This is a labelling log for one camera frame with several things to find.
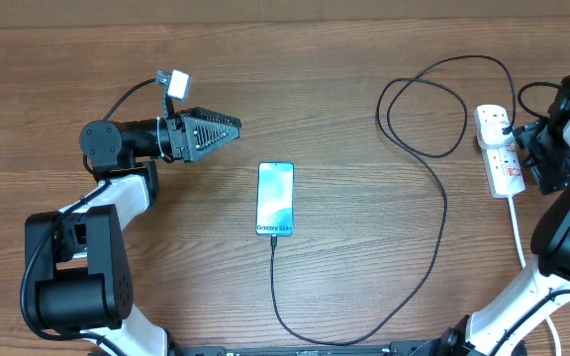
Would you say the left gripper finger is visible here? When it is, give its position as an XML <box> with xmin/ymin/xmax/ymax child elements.
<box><xmin>184</xmin><ymin>118</ymin><xmax>240</xmax><ymax>162</ymax></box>
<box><xmin>180</xmin><ymin>107</ymin><xmax>241</xmax><ymax>129</ymax></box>

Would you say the white power strip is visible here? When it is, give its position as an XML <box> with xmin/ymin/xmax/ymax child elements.
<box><xmin>473</xmin><ymin>104</ymin><xmax>525</xmax><ymax>199</ymax></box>

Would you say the blue Galaxy smartphone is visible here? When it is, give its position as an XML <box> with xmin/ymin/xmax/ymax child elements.
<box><xmin>255</xmin><ymin>162</ymin><xmax>294</xmax><ymax>236</ymax></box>

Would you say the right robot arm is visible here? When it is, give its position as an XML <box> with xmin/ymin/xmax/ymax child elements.
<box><xmin>414</xmin><ymin>75</ymin><xmax>570</xmax><ymax>355</ymax></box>

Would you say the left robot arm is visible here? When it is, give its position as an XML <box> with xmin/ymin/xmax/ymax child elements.
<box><xmin>20</xmin><ymin>108</ymin><xmax>241</xmax><ymax>355</ymax></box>

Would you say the white charger plug adapter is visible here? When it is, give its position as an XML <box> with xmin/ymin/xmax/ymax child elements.
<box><xmin>477</xmin><ymin>123</ymin><xmax>515</xmax><ymax>149</ymax></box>

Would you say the white power strip cord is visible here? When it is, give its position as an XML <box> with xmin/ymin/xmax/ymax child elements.
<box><xmin>506</xmin><ymin>195</ymin><xmax>563</xmax><ymax>356</ymax></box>

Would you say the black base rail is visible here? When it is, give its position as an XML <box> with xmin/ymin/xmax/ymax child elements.
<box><xmin>166</xmin><ymin>340</ymin><xmax>439</xmax><ymax>356</ymax></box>

